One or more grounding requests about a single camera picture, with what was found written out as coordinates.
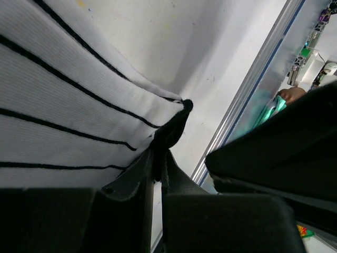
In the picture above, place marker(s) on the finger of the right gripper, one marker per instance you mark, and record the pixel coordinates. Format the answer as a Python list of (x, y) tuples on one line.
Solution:
[(292, 155)]

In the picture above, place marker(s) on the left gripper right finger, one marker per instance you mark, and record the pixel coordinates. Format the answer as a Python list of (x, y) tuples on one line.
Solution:
[(197, 221)]

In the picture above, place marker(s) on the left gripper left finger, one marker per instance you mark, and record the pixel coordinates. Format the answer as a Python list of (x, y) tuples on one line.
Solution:
[(116, 218)]

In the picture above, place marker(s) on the white black striped sock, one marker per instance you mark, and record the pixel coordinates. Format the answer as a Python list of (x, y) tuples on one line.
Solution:
[(74, 112)]

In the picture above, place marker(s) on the aluminium rail frame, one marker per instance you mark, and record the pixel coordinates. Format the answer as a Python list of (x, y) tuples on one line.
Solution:
[(223, 85)]

